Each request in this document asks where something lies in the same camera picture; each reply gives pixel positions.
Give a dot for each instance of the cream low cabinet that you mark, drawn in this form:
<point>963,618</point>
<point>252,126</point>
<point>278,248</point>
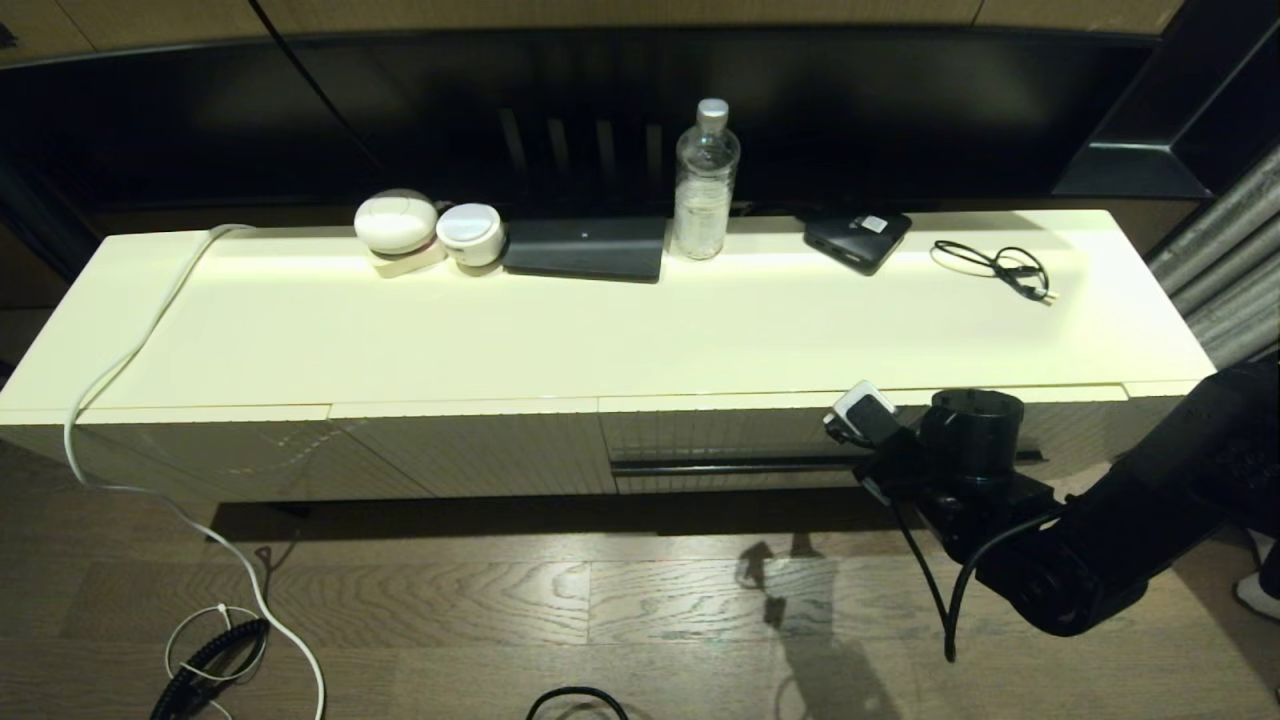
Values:
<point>500,340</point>

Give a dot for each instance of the small black labelled device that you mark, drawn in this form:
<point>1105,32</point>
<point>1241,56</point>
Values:
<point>855,240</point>

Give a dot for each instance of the white oval device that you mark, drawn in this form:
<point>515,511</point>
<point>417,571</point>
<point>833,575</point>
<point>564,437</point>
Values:
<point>396,224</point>

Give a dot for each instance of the plain cream cabinet door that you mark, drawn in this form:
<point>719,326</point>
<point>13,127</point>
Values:
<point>500,450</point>

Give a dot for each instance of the clear plastic water bottle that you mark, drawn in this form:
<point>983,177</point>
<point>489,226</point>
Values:
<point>703,198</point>

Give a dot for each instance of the cream ribbed drawer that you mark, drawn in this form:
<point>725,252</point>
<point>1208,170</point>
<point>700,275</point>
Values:
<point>720,430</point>

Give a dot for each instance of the scratched cream cabinet door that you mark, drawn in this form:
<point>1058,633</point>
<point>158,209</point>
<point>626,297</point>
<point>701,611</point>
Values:
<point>250,450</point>

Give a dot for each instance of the black wall shelf frame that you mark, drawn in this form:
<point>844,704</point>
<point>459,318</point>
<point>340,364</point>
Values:
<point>1130,165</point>

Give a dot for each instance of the black flat set-top box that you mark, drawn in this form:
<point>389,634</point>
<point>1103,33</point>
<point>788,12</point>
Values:
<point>585,249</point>

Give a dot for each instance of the white round device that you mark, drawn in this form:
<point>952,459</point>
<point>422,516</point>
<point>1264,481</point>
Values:
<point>470,234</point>

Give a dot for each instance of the grey curtain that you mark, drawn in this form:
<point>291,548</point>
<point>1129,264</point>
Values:
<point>1230,250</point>

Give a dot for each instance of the beige device base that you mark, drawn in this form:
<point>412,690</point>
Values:
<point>405,265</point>

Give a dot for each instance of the black television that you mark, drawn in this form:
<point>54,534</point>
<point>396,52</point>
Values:
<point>850,110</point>

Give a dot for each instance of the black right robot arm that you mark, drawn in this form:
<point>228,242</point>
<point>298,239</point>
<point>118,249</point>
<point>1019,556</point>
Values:
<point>1100,560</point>

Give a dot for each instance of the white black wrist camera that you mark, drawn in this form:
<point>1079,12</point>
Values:
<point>862,412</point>

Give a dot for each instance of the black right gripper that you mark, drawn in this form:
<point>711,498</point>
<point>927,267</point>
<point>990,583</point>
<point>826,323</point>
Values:
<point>905,470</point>

